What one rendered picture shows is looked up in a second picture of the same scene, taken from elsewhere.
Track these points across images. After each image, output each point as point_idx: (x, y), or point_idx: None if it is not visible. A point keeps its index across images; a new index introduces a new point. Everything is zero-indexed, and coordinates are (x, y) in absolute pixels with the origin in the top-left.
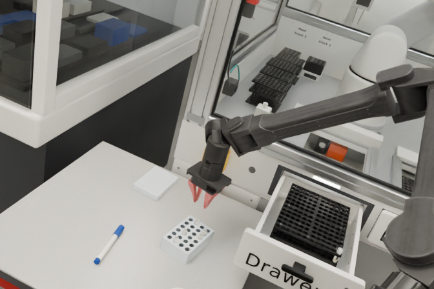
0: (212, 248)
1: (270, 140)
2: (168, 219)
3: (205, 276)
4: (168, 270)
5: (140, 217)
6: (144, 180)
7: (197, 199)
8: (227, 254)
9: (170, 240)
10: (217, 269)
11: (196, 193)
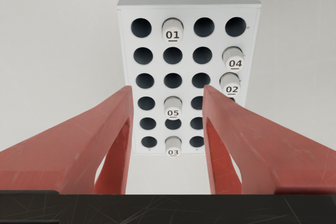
0: (268, 17)
1: None
2: (57, 16)
3: (295, 116)
4: (205, 156)
5: (2, 80)
6: None
7: (130, 103)
8: None
9: (161, 151)
10: (318, 76)
11: (123, 182)
